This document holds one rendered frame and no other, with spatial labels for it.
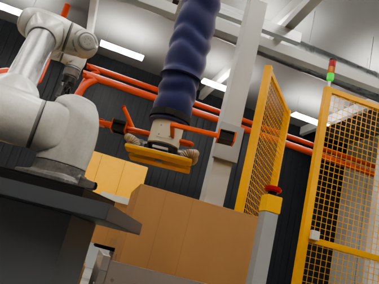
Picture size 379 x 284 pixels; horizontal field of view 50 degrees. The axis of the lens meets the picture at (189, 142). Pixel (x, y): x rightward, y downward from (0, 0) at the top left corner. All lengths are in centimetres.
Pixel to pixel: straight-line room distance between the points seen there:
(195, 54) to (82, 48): 72
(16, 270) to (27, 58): 70
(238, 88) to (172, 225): 179
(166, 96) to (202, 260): 85
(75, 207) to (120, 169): 842
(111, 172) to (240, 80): 631
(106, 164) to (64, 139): 817
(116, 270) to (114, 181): 769
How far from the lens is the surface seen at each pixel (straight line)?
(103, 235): 331
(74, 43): 174
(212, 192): 314
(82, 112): 124
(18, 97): 125
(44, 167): 122
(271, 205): 168
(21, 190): 104
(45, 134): 122
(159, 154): 198
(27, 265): 115
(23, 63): 145
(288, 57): 482
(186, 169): 215
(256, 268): 165
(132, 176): 942
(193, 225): 191
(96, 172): 933
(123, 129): 214
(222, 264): 196
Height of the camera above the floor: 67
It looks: 16 degrees up
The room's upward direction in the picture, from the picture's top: 14 degrees clockwise
